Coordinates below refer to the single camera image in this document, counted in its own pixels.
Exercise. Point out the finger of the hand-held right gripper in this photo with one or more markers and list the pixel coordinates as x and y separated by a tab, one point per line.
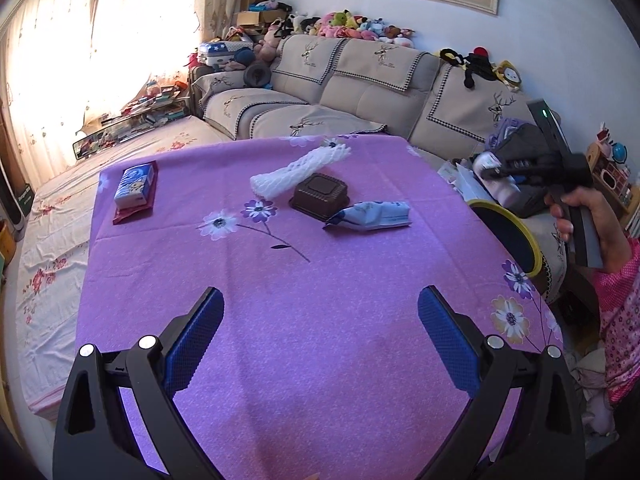
520	164
505	176

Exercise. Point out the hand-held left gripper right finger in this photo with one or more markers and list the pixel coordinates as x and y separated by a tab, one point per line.
447	337

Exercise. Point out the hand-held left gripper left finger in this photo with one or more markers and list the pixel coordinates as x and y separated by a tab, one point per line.
195	335

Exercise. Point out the yellow rimmed trash bin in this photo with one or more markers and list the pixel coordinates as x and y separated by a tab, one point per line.
505	232

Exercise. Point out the person's right forearm pink sleeve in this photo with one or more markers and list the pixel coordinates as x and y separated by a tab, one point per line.
622	320

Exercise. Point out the person's right hand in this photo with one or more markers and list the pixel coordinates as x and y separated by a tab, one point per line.
597	210

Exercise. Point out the dark grey backpack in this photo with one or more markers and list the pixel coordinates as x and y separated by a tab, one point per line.
530	190

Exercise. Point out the purple cloth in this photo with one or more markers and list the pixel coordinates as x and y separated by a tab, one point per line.
505	132

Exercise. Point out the white papers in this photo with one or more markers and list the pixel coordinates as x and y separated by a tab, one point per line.
465	182

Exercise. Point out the wooden toy shelf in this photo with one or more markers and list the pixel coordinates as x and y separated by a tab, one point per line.
617	180

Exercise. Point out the small blue globe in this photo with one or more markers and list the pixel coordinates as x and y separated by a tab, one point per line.
620	152

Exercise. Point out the beige deer sofa cover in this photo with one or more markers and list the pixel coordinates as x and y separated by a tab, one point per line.
382	62
477	105
307	57

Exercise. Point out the yellow white plush toy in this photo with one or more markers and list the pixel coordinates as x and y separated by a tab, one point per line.
509	76

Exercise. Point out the black red plush toy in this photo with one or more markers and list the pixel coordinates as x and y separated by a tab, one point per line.
472	65

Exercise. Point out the purple floral tablecloth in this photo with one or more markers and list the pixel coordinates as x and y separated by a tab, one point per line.
320	360

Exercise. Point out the blue white plastic packet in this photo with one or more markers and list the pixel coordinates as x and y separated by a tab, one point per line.
375	215

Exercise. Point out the red flat packet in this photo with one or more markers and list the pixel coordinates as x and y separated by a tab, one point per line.
131	214

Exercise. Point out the pile of pale clothes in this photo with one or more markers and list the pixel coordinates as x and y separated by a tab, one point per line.
592	390

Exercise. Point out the blue tissue pack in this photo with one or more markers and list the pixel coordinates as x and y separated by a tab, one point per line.
134	187

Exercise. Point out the floral bed sheet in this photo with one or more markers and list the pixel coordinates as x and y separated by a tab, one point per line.
55	250

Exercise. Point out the beige sofa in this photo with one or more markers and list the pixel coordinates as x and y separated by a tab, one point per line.
360	95

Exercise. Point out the brown plastic tray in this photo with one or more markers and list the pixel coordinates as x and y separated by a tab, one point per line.
320	195

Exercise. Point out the white foam fruit net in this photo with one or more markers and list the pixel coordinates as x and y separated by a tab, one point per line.
300	165

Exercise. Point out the long narrow mirror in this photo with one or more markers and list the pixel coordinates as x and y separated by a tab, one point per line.
100	142

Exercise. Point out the row of plush toys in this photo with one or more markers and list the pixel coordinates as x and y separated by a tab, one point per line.
350	25

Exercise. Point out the white black appliance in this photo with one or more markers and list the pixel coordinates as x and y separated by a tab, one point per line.
15	200

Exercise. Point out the pile of books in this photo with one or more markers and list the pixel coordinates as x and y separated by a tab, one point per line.
150	107

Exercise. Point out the dark neck pillow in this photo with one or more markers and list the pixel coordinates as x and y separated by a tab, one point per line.
257	74

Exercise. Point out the pink plush rabbit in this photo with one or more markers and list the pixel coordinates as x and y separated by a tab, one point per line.
267	45

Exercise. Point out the star print suitcase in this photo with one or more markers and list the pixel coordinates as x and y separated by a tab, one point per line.
222	54

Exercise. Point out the beige floral curtain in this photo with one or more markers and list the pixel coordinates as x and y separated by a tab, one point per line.
100	50

